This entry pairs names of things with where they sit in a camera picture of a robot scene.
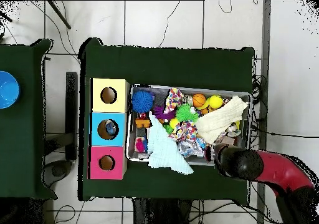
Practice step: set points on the small yellow ball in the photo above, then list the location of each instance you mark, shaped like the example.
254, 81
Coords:
174, 123

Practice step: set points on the colourful patterned cloth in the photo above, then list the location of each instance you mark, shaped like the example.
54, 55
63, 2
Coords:
174, 98

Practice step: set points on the orange toy basketball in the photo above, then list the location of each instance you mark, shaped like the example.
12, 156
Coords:
199, 100

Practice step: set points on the side table with green cloth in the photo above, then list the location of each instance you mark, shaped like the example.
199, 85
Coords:
32, 134

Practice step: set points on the wooden box with three holes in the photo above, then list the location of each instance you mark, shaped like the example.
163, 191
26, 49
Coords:
119, 154

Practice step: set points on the crushed clear water bottle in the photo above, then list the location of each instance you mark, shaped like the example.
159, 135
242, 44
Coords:
110, 129
192, 146

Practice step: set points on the pale yellow cloth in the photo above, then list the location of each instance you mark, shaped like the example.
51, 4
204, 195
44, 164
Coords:
222, 118

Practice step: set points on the small orange toy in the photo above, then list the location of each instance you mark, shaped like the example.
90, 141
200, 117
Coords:
143, 122

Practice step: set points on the mint green cloth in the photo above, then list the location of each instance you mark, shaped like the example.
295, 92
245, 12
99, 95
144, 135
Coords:
167, 151

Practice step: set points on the yellow smiley ball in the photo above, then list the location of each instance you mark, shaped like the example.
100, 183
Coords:
216, 102

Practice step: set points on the blue spiky ball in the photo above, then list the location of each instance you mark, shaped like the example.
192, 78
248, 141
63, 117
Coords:
143, 101

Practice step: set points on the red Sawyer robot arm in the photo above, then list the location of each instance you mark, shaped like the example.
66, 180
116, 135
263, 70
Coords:
274, 169

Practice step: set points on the purple spiky ball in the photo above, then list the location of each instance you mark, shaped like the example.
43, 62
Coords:
162, 113

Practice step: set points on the shallow clear mesh bin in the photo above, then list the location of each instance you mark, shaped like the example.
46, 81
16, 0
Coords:
130, 154

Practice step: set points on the small dark green spiky ball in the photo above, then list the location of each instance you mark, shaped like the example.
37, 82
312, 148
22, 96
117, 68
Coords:
168, 129

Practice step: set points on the blue bowl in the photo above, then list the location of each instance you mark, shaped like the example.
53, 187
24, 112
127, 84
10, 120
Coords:
7, 89

